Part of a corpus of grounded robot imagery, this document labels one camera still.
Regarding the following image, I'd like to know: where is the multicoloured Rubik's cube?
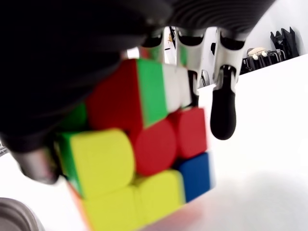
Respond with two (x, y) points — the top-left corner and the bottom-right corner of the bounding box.
(54, 47), (216, 231)

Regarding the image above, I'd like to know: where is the black clothes rack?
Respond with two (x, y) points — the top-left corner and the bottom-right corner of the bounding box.
(240, 26), (303, 75)

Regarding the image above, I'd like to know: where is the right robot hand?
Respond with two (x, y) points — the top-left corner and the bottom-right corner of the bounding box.
(0, 0), (276, 185)

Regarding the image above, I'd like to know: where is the dark brown round plate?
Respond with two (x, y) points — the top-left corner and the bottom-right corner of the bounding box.
(0, 197), (45, 231)

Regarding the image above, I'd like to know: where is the beige plush toy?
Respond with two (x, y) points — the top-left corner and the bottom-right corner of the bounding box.
(247, 47), (268, 60)

